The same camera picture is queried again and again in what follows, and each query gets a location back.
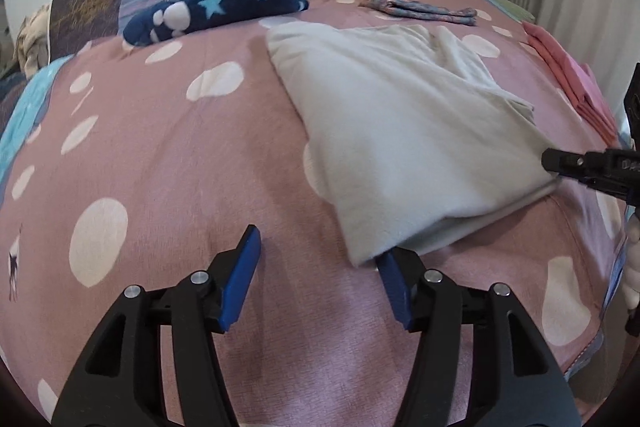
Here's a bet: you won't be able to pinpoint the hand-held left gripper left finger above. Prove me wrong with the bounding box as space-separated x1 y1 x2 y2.
51 224 262 427

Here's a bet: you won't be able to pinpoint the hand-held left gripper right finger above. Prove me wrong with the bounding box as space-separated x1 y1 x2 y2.
376 247 583 427

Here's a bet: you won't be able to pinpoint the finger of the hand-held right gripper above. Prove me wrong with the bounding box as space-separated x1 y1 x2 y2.
542 147 640 208

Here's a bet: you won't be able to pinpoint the dark blue cloth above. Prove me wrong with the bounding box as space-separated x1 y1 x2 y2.
0 67 32 132

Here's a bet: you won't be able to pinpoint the teal blanket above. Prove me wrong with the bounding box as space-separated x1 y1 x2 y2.
0 56 73 188

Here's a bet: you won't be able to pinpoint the folded pink clothes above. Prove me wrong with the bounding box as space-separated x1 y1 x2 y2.
522 22 621 145

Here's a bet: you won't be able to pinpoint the person's right hand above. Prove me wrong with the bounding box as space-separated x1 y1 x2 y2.
621 211 640 312

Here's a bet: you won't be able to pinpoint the folded floral garment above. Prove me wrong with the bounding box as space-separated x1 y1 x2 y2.
359 0 477 26

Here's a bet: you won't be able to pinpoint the beige crumpled cloth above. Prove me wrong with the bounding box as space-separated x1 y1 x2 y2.
14 4 53 75

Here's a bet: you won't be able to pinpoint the navy star print garment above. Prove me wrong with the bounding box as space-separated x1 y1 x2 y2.
122 0 310 48

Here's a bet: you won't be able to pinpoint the pale grey shirt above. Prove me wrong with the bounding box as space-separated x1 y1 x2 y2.
267 23 561 267

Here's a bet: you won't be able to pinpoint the dark tree print pillow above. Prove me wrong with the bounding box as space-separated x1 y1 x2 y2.
49 0 126 60

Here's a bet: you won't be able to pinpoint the pink polka dot blanket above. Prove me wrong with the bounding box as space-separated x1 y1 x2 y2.
0 0 631 427

